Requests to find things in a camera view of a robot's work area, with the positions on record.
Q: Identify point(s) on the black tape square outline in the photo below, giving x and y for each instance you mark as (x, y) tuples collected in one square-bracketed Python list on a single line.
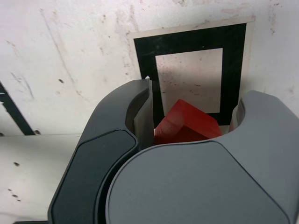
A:
[(233, 70)]

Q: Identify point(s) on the red cube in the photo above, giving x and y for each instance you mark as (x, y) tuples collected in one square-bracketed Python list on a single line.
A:
[(187, 123)]

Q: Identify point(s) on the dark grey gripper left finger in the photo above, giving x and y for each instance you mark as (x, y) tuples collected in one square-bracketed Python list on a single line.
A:
[(93, 163)]

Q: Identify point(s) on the black tape strip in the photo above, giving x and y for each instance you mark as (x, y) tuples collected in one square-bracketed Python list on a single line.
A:
[(16, 112)]

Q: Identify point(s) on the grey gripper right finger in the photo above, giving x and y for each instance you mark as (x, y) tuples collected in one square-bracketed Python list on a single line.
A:
[(198, 186)]

